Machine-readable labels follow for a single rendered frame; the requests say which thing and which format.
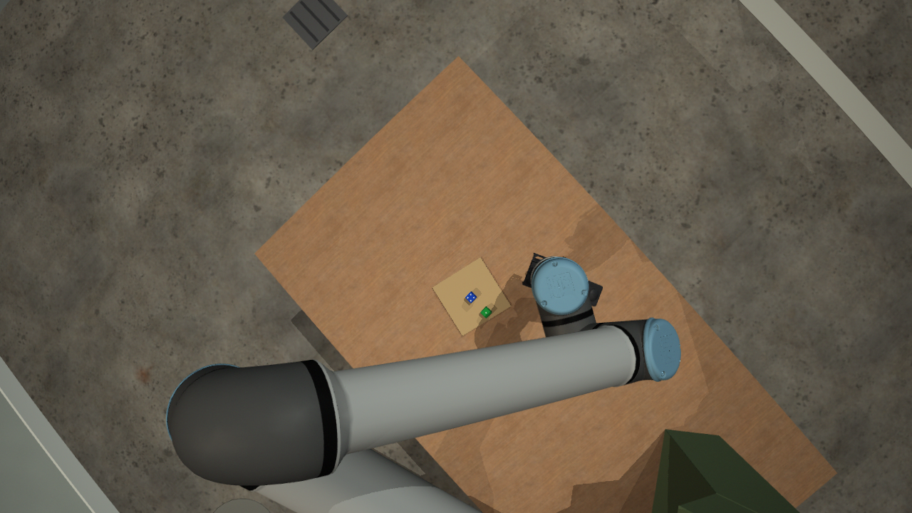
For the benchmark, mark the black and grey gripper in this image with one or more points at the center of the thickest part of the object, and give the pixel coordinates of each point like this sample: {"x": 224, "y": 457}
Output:
{"x": 527, "y": 280}

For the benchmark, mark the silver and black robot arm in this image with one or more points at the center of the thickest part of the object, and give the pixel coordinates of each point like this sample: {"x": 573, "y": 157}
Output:
{"x": 277, "y": 425}

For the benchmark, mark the tan square mat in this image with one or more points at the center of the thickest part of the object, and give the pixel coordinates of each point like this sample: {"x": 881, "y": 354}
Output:
{"x": 474, "y": 277}

